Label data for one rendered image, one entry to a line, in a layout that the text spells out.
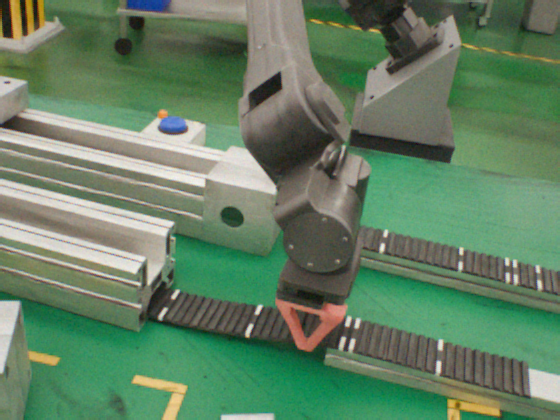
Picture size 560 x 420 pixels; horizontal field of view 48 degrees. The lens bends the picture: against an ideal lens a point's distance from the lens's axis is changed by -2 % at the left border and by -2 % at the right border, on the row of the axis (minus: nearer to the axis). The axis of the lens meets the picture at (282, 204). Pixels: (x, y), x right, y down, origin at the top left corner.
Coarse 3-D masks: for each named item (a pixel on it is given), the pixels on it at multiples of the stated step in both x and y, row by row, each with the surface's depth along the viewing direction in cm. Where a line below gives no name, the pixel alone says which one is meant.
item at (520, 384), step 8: (512, 360) 67; (512, 368) 66; (520, 368) 66; (512, 376) 65; (520, 376) 65; (528, 376) 65; (512, 384) 64; (520, 384) 64; (528, 384) 64; (512, 392) 63; (520, 392) 63; (528, 392) 63
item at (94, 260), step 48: (0, 192) 75; (48, 192) 75; (0, 240) 68; (48, 240) 67; (96, 240) 74; (144, 240) 72; (0, 288) 72; (48, 288) 69; (96, 288) 67; (144, 288) 68
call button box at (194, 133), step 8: (160, 120) 101; (152, 128) 98; (160, 128) 98; (192, 128) 100; (200, 128) 100; (160, 136) 96; (168, 136) 97; (176, 136) 97; (184, 136) 97; (192, 136) 98; (200, 136) 100; (200, 144) 101
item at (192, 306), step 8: (192, 296) 74; (200, 296) 74; (184, 304) 73; (192, 304) 73; (200, 304) 73; (184, 312) 71; (192, 312) 71; (176, 320) 70; (184, 320) 70; (192, 320) 70
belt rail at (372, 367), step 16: (336, 352) 67; (352, 368) 67; (368, 368) 67; (384, 368) 67; (400, 368) 66; (416, 384) 66; (432, 384) 66; (448, 384) 66; (464, 384) 64; (544, 384) 64; (480, 400) 65; (496, 400) 64; (512, 400) 65; (528, 400) 63; (544, 400) 63; (528, 416) 64; (544, 416) 64
